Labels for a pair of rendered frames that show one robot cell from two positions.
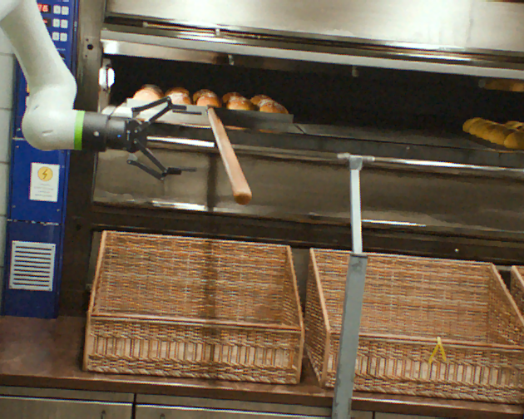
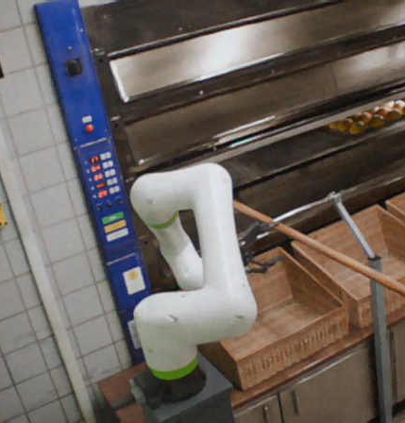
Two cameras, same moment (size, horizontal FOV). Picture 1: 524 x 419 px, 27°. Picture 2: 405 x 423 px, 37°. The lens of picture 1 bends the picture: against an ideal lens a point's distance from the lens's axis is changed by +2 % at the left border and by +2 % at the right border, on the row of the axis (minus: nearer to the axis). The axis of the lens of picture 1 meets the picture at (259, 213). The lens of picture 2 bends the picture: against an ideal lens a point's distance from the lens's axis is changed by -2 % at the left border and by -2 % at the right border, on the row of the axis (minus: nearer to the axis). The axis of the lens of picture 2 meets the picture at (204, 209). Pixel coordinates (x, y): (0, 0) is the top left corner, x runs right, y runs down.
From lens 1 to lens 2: 147 cm
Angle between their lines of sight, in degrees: 22
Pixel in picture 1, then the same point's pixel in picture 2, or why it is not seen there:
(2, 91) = (88, 237)
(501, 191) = (368, 163)
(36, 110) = (189, 273)
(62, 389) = (239, 408)
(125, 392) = (271, 391)
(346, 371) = (381, 319)
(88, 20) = (125, 170)
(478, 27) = (338, 79)
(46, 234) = not seen: hidden behind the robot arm
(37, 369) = not seen: hidden behind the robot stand
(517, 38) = (359, 78)
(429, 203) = (339, 186)
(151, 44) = not seen: hidden behind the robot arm
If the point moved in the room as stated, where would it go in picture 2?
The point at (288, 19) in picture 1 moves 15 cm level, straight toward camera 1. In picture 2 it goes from (242, 117) to (257, 123)
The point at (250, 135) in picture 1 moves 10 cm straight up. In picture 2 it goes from (239, 194) to (235, 173)
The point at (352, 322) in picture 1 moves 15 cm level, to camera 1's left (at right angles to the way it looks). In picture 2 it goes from (379, 294) to (350, 308)
